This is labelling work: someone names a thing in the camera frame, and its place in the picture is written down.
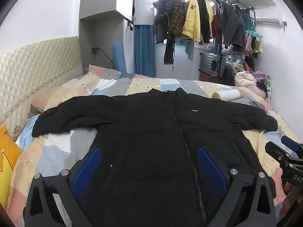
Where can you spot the blue window curtain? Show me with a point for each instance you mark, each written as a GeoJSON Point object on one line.
{"type": "Point", "coordinates": [145, 51]}

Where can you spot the white wall air conditioner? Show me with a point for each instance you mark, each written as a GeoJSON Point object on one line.
{"type": "Point", "coordinates": [268, 21]}

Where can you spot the white cylindrical bolster pillow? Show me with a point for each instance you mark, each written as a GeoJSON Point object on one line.
{"type": "Point", "coordinates": [228, 95]}

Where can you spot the grey wall cabinet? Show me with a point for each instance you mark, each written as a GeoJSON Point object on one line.
{"type": "Point", "coordinates": [102, 23]}

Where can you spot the dark denim hanging jacket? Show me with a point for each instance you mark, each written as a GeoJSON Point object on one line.
{"type": "Point", "coordinates": [232, 26]}

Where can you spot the teal hanging scarf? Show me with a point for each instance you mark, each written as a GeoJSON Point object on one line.
{"type": "Point", "coordinates": [189, 47]}

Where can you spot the brown plaid hanging coat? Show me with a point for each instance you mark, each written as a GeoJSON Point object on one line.
{"type": "Point", "coordinates": [175, 12]}

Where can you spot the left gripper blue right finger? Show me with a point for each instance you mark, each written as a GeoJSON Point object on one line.
{"type": "Point", "coordinates": [215, 171]}

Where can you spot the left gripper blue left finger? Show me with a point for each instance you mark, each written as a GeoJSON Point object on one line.
{"type": "Point", "coordinates": [84, 170]}

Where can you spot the dark grey hanging coat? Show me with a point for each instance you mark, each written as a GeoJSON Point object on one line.
{"type": "Point", "coordinates": [164, 9]}

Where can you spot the large black jacket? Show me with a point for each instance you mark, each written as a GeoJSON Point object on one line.
{"type": "Point", "coordinates": [149, 173]}

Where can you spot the patchwork checked quilt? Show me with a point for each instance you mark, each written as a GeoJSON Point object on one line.
{"type": "Point", "coordinates": [41, 184]}

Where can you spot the cream fluffy blanket pile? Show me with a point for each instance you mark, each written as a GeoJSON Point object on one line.
{"type": "Point", "coordinates": [244, 79]}

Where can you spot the grey ribbed suitcase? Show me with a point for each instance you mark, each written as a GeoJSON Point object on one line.
{"type": "Point", "coordinates": [212, 64]}

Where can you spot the light blue sheet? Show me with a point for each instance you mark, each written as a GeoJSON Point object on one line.
{"type": "Point", "coordinates": [25, 138]}

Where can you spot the yellow hanging jacket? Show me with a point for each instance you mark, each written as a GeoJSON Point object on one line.
{"type": "Point", "coordinates": [191, 27]}

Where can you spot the cream quilted headboard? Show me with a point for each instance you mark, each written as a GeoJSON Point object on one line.
{"type": "Point", "coordinates": [31, 70]}

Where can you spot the yellow cartoon pillow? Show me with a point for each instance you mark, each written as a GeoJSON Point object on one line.
{"type": "Point", "coordinates": [10, 153]}

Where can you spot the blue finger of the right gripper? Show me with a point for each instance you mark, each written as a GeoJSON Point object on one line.
{"type": "Point", "coordinates": [291, 144]}

